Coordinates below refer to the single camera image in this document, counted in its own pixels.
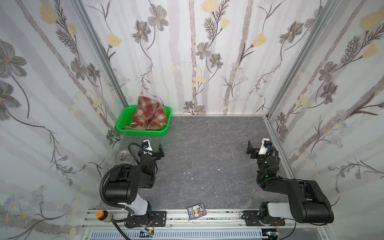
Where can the white slotted cable duct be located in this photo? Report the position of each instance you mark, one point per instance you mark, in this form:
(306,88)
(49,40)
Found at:
(198,234)

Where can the blue patterned card box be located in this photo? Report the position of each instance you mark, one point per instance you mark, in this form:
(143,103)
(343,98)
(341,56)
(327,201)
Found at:
(196,211)

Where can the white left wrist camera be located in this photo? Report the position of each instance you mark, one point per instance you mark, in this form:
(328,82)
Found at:
(146,145)

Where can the olive khaki skirt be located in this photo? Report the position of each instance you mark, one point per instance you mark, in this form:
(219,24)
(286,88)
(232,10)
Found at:
(138,119)

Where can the green plastic basket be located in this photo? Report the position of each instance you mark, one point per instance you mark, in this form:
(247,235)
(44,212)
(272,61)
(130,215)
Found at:
(127,116)

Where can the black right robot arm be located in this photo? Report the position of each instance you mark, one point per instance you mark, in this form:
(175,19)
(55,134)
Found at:
(306,203)

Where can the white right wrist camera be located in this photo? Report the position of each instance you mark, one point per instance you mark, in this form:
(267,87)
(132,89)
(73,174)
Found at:
(266,144)

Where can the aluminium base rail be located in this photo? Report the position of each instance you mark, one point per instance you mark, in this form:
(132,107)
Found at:
(179,219)

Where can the red plaid skirt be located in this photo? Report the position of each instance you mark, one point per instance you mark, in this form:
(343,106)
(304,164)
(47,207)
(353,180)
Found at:
(150,115)

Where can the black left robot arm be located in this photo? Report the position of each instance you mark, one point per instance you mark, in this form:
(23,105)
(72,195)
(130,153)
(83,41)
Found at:
(119,186)

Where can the clear tape roll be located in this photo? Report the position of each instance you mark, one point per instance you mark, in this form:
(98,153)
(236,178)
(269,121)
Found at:
(123,157)

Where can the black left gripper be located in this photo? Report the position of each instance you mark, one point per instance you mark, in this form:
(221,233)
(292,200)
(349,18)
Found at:
(152,154)

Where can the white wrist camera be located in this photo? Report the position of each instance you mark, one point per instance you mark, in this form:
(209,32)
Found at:
(146,145)
(266,144)

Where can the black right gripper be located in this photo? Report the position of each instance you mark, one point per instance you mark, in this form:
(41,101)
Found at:
(257,154)

